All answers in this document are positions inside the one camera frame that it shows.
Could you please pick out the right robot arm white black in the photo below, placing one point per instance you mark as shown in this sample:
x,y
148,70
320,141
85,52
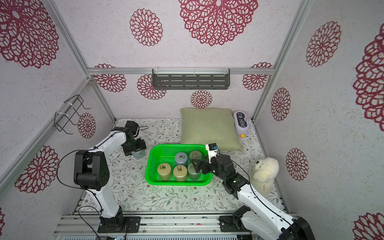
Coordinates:
x,y
258,215

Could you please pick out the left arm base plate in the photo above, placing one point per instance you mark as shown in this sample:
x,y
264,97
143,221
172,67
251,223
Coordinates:
x,y
119,225

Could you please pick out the white plush seal toy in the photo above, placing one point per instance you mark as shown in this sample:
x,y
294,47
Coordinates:
x,y
264,174

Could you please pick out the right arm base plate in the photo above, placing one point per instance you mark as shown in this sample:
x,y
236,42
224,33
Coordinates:
x,y
229,224

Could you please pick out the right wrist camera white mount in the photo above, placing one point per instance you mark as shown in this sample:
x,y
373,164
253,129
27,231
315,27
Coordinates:
x,y
212,150

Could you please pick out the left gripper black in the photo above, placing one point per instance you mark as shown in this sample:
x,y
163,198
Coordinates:
x,y
141,145

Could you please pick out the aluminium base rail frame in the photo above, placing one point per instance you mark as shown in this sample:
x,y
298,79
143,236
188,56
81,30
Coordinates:
x,y
84,226

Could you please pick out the green plastic perforated basket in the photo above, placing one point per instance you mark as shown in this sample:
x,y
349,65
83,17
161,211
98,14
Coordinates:
x,y
165,154

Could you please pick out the blue-grey tea canister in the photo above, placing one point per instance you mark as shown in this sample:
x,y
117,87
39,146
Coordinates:
x,y
138,154
181,158

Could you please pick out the grey metal wall shelf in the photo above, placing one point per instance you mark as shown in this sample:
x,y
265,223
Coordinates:
x,y
191,79

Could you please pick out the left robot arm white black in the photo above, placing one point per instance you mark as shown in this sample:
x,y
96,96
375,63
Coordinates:
x,y
91,171

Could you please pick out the black wire wall rack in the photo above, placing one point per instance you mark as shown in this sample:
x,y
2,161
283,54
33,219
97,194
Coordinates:
x,y
62,119

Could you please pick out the green linen cushion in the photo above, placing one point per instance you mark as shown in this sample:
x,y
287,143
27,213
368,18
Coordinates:
x,y
211,125

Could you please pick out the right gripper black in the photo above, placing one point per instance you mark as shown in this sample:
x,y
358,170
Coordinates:
x,y
208,165

